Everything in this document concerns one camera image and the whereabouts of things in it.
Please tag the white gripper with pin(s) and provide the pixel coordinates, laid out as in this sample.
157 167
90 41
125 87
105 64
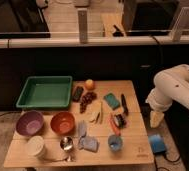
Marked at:
156 118

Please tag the blue cloth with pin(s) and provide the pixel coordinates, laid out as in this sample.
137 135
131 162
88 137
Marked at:
86 142

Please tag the wooden board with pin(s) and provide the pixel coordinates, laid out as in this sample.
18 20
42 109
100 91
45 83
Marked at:
135 150

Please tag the orange fruit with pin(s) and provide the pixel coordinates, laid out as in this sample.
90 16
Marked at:
89 84

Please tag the dark grape bunch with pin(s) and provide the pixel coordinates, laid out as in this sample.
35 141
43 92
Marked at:
87 99

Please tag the teal sponge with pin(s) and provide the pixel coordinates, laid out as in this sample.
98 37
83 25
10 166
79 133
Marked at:
112 101

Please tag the black eraser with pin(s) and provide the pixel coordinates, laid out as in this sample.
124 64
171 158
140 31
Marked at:
77 94

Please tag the orange handled brush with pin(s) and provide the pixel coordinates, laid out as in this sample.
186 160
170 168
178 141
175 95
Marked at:
117 122

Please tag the banana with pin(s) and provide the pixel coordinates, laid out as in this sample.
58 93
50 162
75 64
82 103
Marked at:
96 115

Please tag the green plastic tray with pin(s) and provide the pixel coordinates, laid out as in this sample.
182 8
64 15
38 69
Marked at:
46 92

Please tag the metal measuring cup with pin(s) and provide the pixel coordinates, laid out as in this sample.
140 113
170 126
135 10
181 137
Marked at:
66 145

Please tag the blue tape roll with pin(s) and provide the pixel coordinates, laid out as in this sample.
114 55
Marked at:
157 144

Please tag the white cup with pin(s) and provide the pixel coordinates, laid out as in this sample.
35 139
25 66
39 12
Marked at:
35 146

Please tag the blue small cup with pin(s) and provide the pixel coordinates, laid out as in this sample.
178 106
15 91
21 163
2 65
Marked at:
115 143

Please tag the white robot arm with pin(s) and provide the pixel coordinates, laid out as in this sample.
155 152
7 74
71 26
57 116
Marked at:
170 85

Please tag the orange bowl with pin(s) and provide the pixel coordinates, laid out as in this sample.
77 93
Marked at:
62 123

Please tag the purple bowl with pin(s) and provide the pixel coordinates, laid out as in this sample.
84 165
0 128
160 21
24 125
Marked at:
30 123

